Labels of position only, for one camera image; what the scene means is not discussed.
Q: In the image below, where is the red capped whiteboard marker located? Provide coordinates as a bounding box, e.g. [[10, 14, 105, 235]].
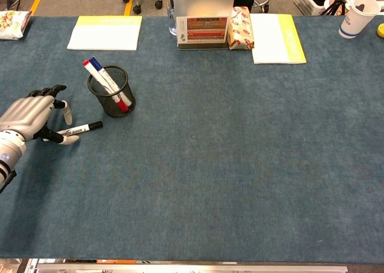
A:
[[82, 59, 130, 113]]

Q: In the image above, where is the clear plastic water bottle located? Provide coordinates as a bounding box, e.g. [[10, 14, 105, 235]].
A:
[[166, 0, 178, 36]]

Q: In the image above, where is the red patterned picture card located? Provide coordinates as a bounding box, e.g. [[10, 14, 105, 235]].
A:
[[176, 16, 229, 45]]

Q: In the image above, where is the yellow white notebook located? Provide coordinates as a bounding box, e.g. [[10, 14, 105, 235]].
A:
[[249, 13, 307, 65], [67, 15, 143, 51]]

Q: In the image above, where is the aluminium rail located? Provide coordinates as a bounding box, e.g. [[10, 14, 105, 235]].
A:
[[37, 262, 349, 273]]

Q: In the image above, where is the white plastic basket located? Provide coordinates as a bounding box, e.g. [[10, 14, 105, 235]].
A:
[[293, 0, 346, 16]]

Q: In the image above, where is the white paper cup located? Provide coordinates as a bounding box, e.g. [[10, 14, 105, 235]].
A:
[[338, 0, 382, 40]]

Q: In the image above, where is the black mesh pen cup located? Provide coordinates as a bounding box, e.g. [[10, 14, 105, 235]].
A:
[[87, 65, 137, 119]]

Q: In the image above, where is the blue felt table mat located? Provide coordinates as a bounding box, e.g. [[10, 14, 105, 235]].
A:
[[0, 14, 384, 262]]

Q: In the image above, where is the black tripod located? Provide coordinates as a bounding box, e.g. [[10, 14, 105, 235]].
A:
[[323, 0, 353, 16]]

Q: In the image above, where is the patterned paper wrapped package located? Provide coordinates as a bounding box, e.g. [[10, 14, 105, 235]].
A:
[[227, 6, 255, 50]]

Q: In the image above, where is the blue capped whiteboard marker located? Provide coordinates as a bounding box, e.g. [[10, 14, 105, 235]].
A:
[[89, 56, 133, 107]]

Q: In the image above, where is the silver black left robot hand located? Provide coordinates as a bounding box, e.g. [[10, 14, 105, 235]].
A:
[[0, 85, 81, 146]]

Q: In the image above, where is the snack bag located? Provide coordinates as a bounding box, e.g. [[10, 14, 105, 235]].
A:
[[0, 10, 32, 41]]

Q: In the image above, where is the black capped whiteboard marker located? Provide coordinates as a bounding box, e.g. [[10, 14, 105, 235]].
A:
[[56, 121, 104, 136]]

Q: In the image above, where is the metal bookend stand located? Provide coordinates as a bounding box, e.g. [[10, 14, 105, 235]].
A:
[[173, 0, 237, 50]]

